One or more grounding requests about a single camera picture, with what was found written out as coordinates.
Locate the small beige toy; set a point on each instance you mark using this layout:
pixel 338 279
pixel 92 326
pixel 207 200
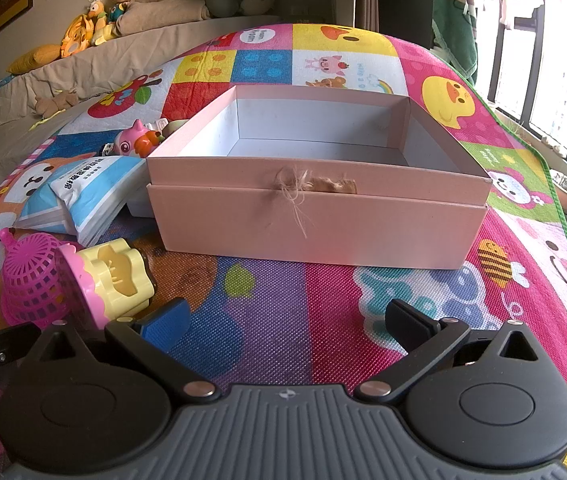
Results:
pixel 178 128

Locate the yellow and pink toy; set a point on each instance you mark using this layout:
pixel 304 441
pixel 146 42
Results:
pixel 118 270

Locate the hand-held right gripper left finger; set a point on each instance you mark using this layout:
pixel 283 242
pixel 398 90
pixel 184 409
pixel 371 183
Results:
pixel 163 324

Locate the light blue tissue packet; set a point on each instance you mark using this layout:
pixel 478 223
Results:
pixel 38 202

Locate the beige covered sofa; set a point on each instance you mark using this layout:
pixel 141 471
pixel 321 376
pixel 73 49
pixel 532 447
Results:
pixel 63 77

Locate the brown plush toy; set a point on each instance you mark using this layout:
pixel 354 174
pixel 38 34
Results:
pixel 53 104

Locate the colourful cartoon play mat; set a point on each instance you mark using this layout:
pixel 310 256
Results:
pixel 273 300

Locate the beige cushion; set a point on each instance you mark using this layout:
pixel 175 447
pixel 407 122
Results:
pixel 163 17

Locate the yellow duck plush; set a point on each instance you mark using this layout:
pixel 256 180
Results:
pixel 98 22

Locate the boy doll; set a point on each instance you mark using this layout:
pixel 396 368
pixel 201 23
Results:
pixel 119 2

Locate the pink cardboard box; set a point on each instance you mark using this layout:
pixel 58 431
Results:
pixel 313 220

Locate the pink mesh toy basket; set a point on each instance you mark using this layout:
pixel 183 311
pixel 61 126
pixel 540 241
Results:
pixel 33 275

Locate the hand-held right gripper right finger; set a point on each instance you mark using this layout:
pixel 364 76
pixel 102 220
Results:
pixel 406 322

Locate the yellow pillow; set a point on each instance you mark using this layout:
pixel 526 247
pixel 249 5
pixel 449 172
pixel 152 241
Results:
pixel 33 59

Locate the green hanging garment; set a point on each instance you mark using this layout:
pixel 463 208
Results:
pixel 456 30

